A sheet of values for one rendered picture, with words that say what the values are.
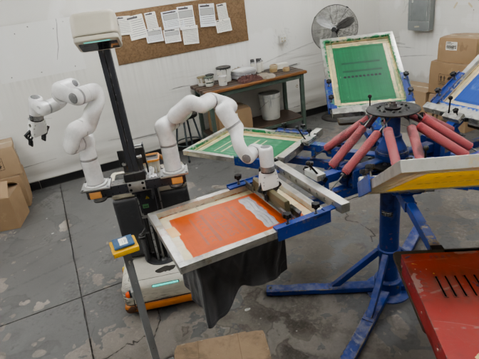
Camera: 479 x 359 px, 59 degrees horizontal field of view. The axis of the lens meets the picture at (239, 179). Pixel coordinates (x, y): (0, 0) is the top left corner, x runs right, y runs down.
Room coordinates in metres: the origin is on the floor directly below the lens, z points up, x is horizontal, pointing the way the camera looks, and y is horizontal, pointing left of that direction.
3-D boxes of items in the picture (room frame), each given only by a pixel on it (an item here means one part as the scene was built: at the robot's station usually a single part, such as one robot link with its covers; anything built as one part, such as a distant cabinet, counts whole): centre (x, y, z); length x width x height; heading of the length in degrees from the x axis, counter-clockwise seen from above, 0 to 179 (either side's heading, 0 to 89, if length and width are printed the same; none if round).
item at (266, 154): (2.04, -0.12, 1.25); 0.15 x 0.10 x 0.11; 64
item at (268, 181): (2.02, -0.15, 1.12); 0.10 x 0.07 x 0.11; 112
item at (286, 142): (2.89, -0.21, 1.05); 1.08 x 0.61 x 0.23; 52
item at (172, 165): (2.28, 0.37, 1.21); 0.16 x 0.13 x 0.15; 7
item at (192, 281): (1.82, 0.32, 0.74); 0.45 x 0.03 x 0.43; 22
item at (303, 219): (1.77, -0.27, 0.98); 0.30 x 0.05 x 0.07; 112
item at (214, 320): (1.72, 0.03, 0.74); 0.46 x 0.04 x 0.42; 112
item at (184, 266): (1.93, 0.05, 0.97); 0.79 x 0.58 x 0.04; 112
